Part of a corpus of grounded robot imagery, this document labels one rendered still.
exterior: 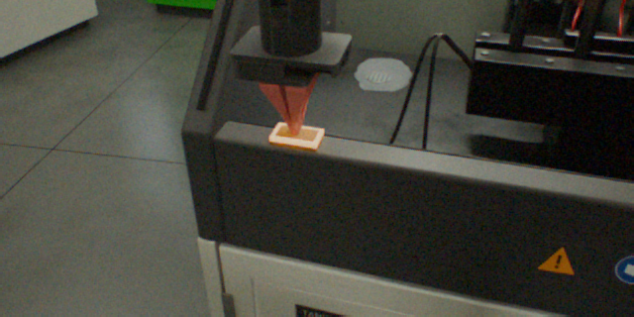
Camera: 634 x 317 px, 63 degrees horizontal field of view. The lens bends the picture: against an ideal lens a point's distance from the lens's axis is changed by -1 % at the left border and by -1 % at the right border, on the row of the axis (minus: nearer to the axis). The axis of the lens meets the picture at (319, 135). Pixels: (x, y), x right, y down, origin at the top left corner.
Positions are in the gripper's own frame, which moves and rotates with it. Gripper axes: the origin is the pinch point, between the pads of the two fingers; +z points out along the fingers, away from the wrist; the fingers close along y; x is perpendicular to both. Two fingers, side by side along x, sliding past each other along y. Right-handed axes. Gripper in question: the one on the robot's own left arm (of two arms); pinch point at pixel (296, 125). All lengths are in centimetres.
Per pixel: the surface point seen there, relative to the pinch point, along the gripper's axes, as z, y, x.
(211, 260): 20.6, 11.4, 2.9
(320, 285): 21.0, -3.0, 3.0
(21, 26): 83, 222, -175
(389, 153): 1.9, -9.8, -0.1
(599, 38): -1.4, -32.6, -26.4
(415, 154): 2.0, -12.3, -0.6
